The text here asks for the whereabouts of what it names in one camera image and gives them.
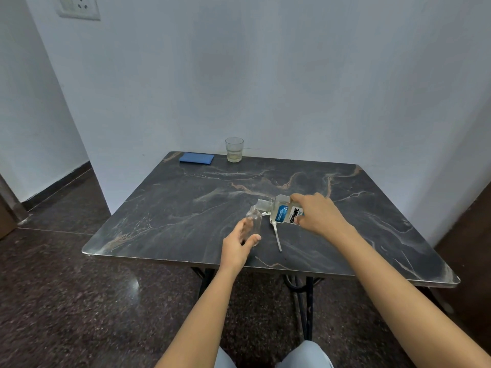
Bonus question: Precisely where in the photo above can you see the light grey trousers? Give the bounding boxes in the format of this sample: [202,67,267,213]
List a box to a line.
[214,340,334,368]

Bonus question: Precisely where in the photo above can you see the person's left hand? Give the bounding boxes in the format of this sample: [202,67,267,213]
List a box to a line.
[219,218,262,279]

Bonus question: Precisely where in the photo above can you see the clear mouthwash bottle blue label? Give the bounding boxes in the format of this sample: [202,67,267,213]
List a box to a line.
[256,194,306,226]

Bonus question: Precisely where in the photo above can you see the person's right hand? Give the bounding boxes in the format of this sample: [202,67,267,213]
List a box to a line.
[290,192,348,238]

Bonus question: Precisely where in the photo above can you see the white spray pump with tube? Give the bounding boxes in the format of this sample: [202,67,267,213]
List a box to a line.
[261,211,283,254]

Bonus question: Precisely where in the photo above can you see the brown wooden door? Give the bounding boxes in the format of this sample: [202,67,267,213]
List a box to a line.
[0,174,30,240]

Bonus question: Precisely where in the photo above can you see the clear drinking glass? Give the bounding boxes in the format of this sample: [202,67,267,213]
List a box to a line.
[225,137,245,163]

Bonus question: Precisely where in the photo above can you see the white wall socket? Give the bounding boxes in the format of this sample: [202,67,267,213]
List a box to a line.
[56,0,101,21]

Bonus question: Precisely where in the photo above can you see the person's right forearm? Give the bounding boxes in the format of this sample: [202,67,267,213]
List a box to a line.
[332,222,491,368]

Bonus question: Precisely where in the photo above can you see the small clear glass bottle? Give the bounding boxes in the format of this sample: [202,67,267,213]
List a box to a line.
[245,205,264,248]

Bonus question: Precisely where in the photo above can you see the person's left forearm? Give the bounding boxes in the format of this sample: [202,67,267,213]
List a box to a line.
[155,265,237,368]

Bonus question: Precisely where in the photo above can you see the blue folded cloth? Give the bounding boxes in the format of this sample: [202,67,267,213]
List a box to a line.
[179,152,215,165]

